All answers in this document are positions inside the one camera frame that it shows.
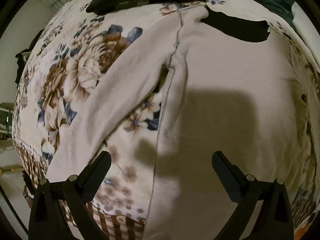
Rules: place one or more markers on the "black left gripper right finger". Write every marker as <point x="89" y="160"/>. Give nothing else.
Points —
<point x="275" y="217"/>

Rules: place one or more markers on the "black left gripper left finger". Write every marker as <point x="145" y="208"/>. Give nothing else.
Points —
<point x="47" y="220"/>

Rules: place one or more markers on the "beige long-sleeve shirt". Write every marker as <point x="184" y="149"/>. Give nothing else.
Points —
<point x="182" y="91"/>

